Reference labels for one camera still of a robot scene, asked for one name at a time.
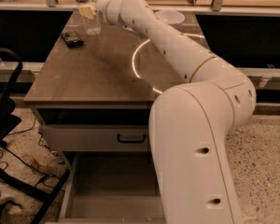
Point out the black metal cart frame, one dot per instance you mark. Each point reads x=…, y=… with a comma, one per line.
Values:
x=7, y=123

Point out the grey middle drawer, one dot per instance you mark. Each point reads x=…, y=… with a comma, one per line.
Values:
x=102, y=138

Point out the wooden drawer cabinet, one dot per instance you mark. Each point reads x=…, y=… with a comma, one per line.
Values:
x=112, y=79

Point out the black drawer handle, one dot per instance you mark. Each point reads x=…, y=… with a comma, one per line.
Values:
x=131, y=139

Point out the open bottom drawer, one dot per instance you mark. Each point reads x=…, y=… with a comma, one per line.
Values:
x=112, y=188

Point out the white ceramic bowl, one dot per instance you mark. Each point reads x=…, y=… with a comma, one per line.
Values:
x=170, y=17

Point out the clear plastic water bottle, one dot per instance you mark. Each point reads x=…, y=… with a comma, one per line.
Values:
x=92, y=27

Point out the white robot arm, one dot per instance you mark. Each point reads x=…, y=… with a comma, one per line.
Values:
x=188, y=123

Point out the dark rxbar chocolate bar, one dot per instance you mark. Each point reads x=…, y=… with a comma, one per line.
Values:
x=71, y=39

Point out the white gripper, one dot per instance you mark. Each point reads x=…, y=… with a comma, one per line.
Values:
x=101, y=10

